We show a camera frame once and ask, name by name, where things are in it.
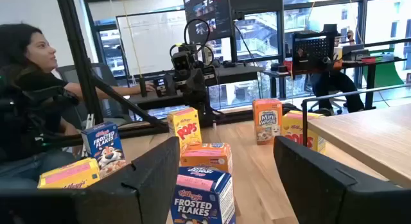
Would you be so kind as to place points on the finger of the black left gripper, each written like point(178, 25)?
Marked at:
point(167, 86)
point(210, 75)

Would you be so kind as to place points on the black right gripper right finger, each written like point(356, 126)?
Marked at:
point(321, 192)

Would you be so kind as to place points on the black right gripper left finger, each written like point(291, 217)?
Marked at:
point(138, 192)

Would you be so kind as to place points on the yellow Corn Pops cereal box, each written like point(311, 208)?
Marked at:
point(186, 127)
point(67, 174)
point(293, 129)

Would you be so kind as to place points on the blue Frosted Flakes cereal box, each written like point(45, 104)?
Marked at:
point(199, 204)
point(102, 143)

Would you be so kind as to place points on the orange Mini-Wheats cereal box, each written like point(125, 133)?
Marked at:
point(205, 156)
point(266, 121)

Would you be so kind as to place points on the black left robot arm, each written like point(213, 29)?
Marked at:
point(200, 108)

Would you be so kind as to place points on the black desk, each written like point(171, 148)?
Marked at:
point(372, 63)
point(237, 71)

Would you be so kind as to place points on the whiteboard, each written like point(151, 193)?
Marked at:
point(151, 41)

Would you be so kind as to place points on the computer monitor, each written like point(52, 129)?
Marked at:
point(218, 12)

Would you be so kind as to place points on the grey office chair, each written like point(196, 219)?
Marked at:
point(102, 76)

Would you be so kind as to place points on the black perforated panel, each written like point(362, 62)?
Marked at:
point(311, 52)

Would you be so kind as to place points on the person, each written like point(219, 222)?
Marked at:
point(334, 82)
point(32, 57)

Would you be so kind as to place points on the green panel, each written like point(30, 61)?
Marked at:
point(383, 73)

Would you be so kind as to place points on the grey laptop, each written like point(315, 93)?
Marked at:
point(353, 51)

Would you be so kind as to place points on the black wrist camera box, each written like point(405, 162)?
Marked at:
point(181, 61)

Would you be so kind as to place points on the black aluminium rig frame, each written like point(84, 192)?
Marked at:
point(78, 57)

